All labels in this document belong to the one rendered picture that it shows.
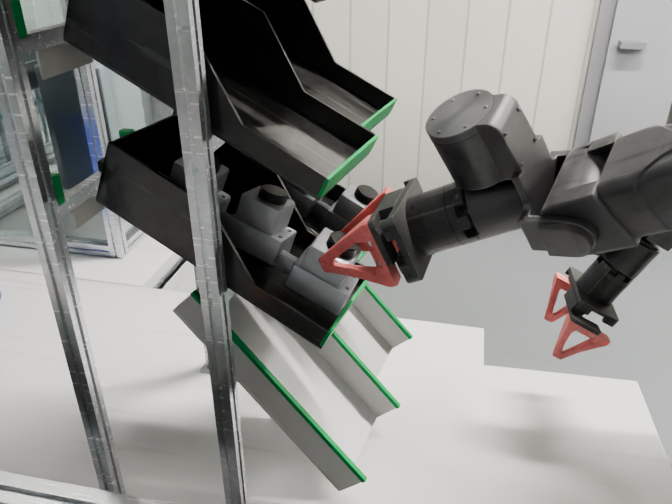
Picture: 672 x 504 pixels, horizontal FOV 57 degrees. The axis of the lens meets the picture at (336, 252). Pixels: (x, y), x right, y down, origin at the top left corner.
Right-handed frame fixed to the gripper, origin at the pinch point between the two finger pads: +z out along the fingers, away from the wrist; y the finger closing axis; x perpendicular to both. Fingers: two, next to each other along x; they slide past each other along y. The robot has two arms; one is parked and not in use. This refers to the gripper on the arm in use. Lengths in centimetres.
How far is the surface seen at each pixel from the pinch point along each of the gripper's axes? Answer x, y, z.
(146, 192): -13.3, 3.8, 13.9
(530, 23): 20, -287, 1
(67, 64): -27.6, -1.0, 18.5
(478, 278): 116, -218, 56
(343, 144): -8.6, -6.3, -3.0
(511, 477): 46.4, -15.1, -0.5
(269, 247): -2.7, 0.0, 6.8
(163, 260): 9, -55, 73
